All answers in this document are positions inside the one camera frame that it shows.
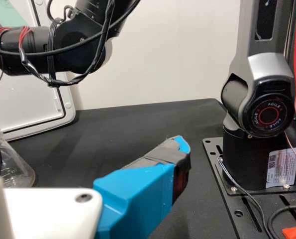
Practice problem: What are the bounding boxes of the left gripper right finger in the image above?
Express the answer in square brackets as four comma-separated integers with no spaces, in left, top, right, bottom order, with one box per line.
[93,135,192,239]

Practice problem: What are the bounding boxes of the clear flask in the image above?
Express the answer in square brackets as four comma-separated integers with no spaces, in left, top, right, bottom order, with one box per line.
[0,116,36,189]

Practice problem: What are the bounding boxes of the incubator door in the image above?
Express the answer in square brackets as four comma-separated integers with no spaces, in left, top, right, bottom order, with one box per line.
[0,0,77,142]

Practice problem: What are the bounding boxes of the black mounting plate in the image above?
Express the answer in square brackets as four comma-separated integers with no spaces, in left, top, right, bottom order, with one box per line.
[202,136,296,239]

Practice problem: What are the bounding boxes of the black cable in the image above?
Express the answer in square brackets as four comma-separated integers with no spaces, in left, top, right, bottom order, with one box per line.
[217,157,273,239]
[266,203,296,239]

